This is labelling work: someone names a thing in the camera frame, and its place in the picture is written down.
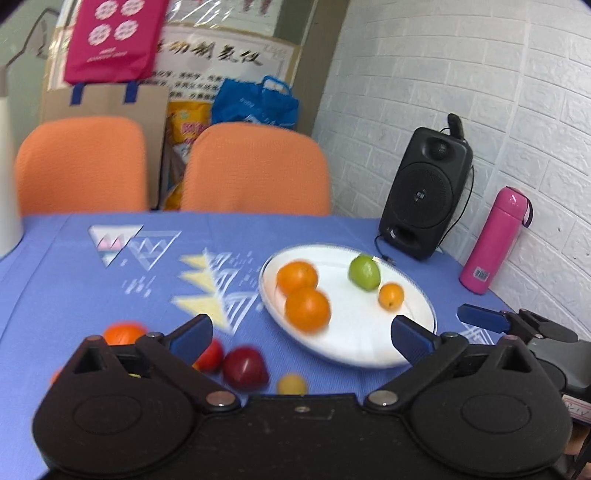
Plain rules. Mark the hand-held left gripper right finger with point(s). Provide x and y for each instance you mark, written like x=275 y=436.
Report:
x=408 y=339

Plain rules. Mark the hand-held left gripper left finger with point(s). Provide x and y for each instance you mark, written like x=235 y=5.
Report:
x=191 y=338

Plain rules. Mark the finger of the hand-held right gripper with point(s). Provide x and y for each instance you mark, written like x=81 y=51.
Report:
x=480 y=317

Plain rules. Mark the white plate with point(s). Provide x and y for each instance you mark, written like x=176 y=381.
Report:
x=351 y=323

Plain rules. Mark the dark red plum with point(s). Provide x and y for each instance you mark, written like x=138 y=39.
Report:
x=244 y=368

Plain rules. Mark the small yellow longan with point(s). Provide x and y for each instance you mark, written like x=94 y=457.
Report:
x=292 y=384

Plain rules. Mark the orange fruit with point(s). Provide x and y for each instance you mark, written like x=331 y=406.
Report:
x=55 y=375

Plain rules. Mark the small orange kumquat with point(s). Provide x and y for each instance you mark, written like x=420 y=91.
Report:
x=391 y=295

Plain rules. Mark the orange mandarin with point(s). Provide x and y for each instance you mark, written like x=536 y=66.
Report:
x=122 y=333

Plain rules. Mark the pink bottle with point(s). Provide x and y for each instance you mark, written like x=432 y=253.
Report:
x=491 y=244

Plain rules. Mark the small green fruit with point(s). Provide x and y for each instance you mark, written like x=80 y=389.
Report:
x=364 y=272

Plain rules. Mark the large orange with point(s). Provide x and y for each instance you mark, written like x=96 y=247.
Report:
x=307 y=309
x=298 y=276

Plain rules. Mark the blue printed tablecloth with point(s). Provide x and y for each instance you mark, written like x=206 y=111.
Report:
x=92 y=286

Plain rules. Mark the black speaker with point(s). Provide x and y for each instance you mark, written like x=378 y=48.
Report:
x=425 y=194

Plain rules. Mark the orange chair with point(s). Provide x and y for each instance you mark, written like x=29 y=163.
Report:
x=254 y=170
x=78 y=166

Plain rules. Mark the yellow plastic bag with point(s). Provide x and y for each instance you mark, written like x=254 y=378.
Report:
x=184 y=124

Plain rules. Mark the brown paper bag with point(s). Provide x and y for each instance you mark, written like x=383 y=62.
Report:
x=152 y=106

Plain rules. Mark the white kettle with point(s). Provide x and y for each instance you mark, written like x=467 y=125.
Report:
x=9 y=184

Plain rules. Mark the blue bag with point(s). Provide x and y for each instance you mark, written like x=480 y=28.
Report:
x=249 y=104

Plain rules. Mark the white poster board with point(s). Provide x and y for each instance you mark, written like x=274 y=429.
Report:
x=221 y=55

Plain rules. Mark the pink bag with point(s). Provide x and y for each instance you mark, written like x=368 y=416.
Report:
x=111 y=50

